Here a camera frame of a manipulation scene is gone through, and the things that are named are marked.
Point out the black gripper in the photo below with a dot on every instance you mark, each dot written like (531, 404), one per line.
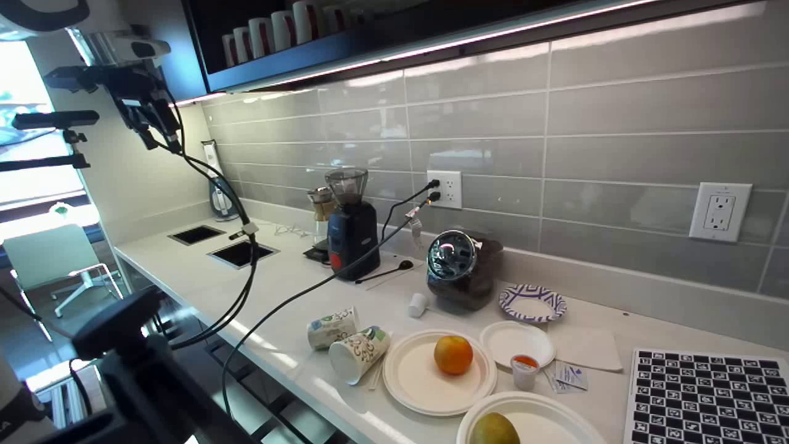
(141, 99)

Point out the black coffee grinder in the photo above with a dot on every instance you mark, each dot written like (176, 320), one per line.
(351, 226)

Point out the white office chair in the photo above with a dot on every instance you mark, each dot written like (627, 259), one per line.
(55, 256)

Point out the small white bottle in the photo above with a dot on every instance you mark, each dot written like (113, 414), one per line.
(418, 305)

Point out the large white paper plate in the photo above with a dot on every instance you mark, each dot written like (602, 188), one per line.
(414, 380)

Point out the orange fruit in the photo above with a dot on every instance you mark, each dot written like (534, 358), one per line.
(452, 356)

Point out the small white paper plate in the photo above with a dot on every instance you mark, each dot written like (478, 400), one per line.
(508, 340)

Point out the blue patterned paper bowl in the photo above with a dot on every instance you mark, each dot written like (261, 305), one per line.
(531, 305)

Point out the small sauce cup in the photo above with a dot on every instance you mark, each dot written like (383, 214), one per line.
(523, 370)

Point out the yellow-green fruit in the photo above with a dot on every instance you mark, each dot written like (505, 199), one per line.
(493, 428)

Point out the sauce packet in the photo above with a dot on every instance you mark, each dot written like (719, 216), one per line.
(570, 375)

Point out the white bowl front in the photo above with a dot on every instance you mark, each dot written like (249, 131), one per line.
(536, 417)

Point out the white napkin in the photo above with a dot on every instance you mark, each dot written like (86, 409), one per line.
(587, 349)

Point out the black white checkerboard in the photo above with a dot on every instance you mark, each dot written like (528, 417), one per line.
(698, 399)

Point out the dark wall shelf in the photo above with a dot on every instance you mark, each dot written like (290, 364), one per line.
(285, 44)

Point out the black camera on stand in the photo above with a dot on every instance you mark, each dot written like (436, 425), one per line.
(153, 399)

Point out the white wall outlet left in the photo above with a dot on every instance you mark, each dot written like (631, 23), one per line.
(450, 188)

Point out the white wall outlet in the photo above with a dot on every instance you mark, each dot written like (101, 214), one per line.
(719, 211)
(450, 188)

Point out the white wall outlet right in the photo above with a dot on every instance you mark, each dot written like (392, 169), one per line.
(719, 211)

